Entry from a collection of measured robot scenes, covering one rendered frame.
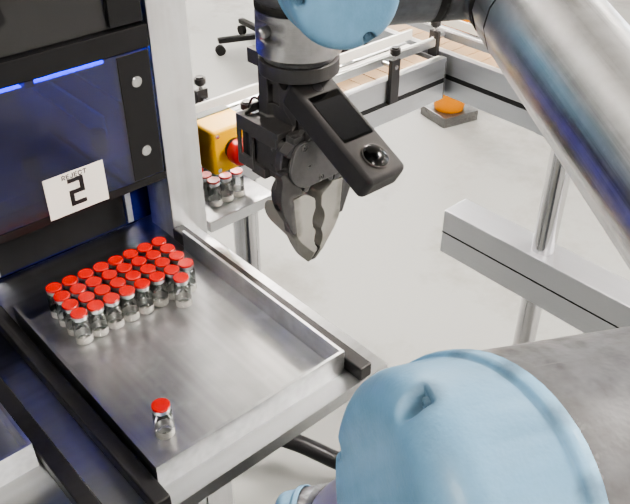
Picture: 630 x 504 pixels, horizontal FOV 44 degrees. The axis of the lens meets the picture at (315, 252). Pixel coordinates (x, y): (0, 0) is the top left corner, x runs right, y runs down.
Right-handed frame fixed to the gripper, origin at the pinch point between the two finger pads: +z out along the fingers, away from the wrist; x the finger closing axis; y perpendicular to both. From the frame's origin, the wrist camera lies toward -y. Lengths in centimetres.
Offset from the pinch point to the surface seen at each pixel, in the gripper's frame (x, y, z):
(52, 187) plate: 10.1, 38.8, 5.9
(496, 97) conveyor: -82, 37, 21
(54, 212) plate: 10.5, 38.8, 9.5
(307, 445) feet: -38, 45, 98
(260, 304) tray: -5.7, 17.1, 20.5
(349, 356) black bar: -6.9, 1.4, 19.6
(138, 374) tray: 12.9, 17.5, 21.4
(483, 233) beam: -85, 37, 55
